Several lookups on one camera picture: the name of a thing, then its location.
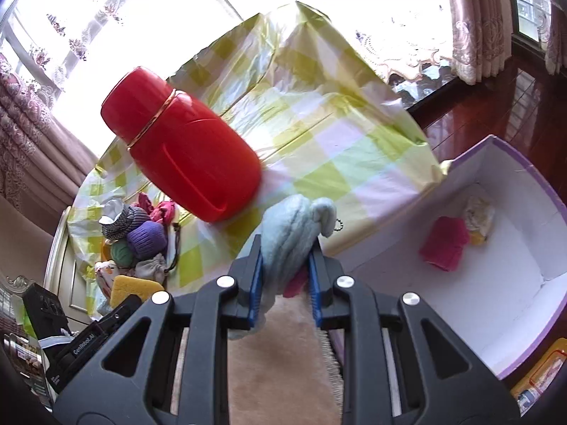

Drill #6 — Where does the magenta knitted hat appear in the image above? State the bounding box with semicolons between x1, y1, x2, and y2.
419;216;470;272

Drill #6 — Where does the purple knitted hat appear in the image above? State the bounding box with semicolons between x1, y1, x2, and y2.
126;221;167;260

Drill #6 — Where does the grey drawstring pouch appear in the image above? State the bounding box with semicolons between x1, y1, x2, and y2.
134;223;181;285

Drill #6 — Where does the yellow sponge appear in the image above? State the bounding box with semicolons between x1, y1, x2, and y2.
110;275;164;309

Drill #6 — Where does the yellow checkered plastic tablecloth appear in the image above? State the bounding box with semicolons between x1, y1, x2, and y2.
65;0;446;320

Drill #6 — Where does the dark pink knitted sock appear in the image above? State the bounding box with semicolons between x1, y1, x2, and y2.
134;192;176;226

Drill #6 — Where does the mauve patterned curtain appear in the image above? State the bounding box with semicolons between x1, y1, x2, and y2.
450;0;513;85

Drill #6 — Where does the green fluffy towel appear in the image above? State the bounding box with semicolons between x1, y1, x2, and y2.
111;239;136;269

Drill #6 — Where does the beige upholstered stool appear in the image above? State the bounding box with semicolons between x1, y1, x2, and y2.
170;293;347;425

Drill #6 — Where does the black white gingham cloth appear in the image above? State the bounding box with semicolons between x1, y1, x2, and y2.
98;199;150;242

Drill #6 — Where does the yellow packet on floor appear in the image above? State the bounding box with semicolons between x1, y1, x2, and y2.
511;338;566;417

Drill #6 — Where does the white purple storage box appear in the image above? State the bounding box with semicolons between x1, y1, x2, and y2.
335;135;566;379

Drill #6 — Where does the red thermos flask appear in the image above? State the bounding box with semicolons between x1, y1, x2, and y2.
101;67;262;223

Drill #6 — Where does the white ornate cabinet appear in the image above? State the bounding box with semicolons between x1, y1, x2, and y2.
0;204;103;333

